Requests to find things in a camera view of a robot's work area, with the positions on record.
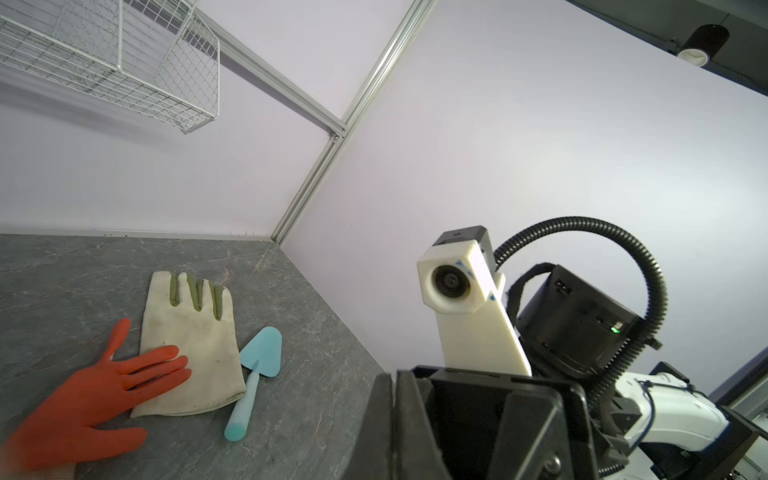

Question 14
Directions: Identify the beige cloth glove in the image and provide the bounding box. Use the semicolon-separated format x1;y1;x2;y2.
130;271;246;418

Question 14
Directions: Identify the white wire shelf basket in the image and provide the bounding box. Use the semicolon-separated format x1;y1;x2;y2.
1;0;220;133

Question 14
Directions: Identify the teal garden trowel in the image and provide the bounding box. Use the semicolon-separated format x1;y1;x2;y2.
224;326;283;442

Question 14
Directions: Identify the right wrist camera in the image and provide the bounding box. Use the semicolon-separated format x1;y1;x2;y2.
417;225;532;377

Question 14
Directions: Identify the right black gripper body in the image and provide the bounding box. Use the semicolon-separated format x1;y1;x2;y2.
506;263;642;380

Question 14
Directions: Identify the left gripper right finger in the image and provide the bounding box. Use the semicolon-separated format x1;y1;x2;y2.
393;371;451;479

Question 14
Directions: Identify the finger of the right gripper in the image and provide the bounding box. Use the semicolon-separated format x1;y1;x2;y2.
413;366;598;479

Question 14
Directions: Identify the red rubber glove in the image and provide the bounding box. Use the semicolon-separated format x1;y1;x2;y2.
1;318;192;478

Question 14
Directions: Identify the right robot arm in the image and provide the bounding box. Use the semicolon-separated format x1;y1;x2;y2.
418;258;764;479

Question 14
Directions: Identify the black ceiling spotlight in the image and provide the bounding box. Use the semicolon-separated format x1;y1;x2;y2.
676;24;730;67

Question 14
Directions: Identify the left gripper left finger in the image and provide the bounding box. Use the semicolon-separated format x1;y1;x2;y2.
342;373;394;480

